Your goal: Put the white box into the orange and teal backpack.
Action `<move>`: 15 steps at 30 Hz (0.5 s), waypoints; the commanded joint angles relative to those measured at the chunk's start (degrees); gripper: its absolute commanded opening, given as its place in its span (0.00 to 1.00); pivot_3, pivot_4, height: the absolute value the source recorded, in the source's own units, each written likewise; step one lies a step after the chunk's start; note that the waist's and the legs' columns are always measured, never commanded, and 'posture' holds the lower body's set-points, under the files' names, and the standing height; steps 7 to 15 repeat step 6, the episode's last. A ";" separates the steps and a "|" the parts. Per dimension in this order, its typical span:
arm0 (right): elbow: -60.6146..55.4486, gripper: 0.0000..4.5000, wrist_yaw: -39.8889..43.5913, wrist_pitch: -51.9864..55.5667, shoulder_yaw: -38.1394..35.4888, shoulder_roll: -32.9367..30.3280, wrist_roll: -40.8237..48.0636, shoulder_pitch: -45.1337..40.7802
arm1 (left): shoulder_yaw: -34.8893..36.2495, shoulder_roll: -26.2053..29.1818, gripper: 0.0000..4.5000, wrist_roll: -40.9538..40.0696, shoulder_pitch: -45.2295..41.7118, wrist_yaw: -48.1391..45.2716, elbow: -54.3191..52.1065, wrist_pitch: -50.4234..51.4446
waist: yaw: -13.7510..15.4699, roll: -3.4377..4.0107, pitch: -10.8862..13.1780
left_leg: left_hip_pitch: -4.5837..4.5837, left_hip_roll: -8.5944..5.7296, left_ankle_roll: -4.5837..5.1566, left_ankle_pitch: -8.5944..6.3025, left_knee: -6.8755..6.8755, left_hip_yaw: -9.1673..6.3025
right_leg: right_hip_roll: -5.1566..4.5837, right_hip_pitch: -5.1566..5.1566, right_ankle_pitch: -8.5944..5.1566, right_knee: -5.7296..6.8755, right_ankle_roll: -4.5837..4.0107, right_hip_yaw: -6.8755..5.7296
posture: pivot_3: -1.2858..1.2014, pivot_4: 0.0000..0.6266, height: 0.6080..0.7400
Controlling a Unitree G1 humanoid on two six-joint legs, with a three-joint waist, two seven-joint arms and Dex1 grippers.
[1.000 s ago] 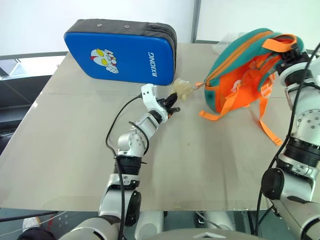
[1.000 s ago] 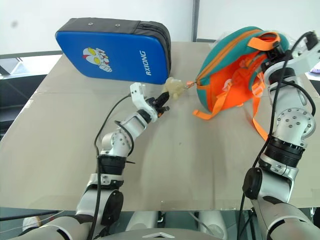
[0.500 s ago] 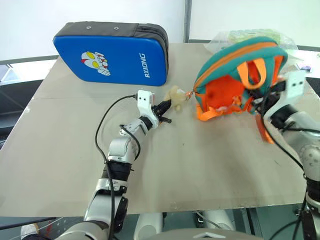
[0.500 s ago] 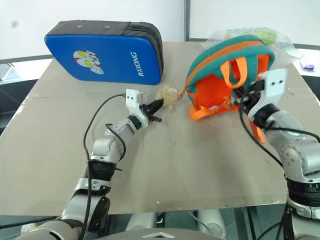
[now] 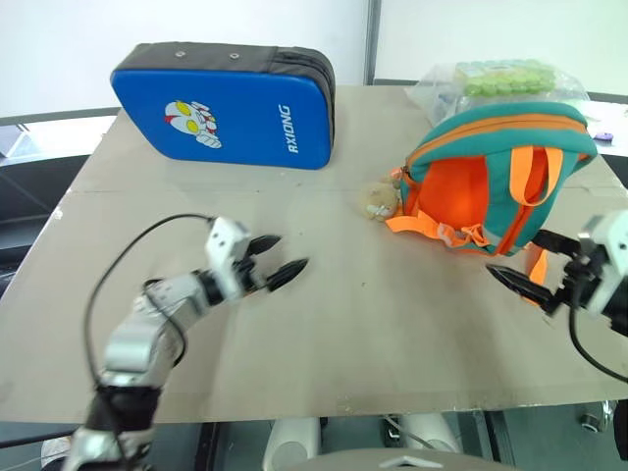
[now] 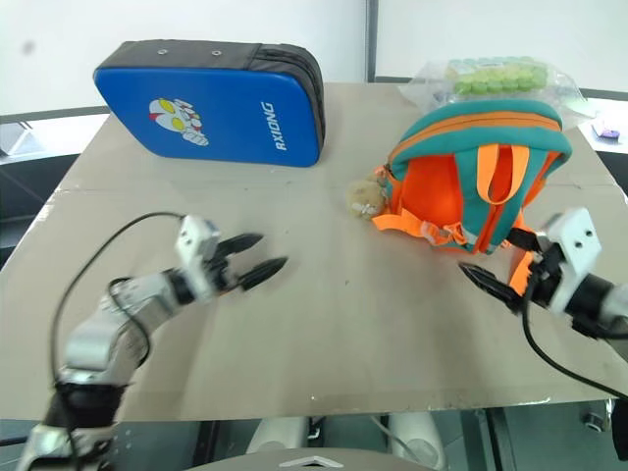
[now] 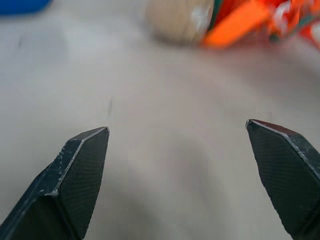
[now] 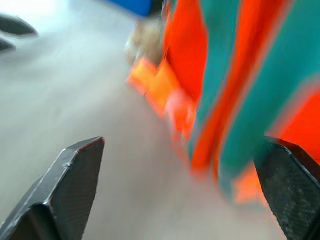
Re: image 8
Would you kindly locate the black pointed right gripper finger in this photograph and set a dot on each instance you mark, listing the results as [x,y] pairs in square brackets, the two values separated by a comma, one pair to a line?
[6,46]
[17,26]

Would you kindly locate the blue object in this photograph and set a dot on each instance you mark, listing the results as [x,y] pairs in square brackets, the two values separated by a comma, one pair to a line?
[138,6]

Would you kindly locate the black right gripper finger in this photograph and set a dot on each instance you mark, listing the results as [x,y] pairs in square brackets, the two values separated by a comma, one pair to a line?
[292,185]
[67,190]

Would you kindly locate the orange and teal cloth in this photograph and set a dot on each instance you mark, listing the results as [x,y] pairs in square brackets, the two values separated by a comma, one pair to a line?
[225,95]

